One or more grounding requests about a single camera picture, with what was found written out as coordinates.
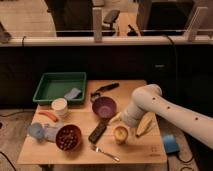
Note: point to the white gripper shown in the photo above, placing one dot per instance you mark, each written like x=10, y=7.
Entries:
x=116, y=118

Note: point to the yellow apple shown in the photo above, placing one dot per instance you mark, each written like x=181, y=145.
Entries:
x=120, y=131

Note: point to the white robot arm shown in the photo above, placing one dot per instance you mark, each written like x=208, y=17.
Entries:
x=149, y=98

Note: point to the metal cup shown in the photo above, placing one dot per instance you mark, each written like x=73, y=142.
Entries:
x=120, y=139

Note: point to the white cup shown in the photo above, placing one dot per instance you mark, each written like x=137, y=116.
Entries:
x=59, y=106

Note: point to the purple bowl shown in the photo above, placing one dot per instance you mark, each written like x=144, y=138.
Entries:
x=104, y=107

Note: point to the black remote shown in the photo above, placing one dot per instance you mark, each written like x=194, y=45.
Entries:
x=97, y=132

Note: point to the banana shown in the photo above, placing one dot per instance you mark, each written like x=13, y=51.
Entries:
x=144, y=123

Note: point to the metal fork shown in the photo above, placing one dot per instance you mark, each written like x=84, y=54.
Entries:
x=99, y=150

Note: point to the red bowl with food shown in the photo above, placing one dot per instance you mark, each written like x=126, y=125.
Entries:
x=69, y=137

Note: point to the orange carrot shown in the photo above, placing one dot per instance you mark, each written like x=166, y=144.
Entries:
x=49, y=115

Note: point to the green plastic tray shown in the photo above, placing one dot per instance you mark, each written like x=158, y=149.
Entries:
x=56, y=85

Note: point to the clear plastic bag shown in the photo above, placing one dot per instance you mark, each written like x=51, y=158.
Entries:
x=50, y=132

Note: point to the black office chair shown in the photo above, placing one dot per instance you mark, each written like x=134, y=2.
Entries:
x=111, y=18

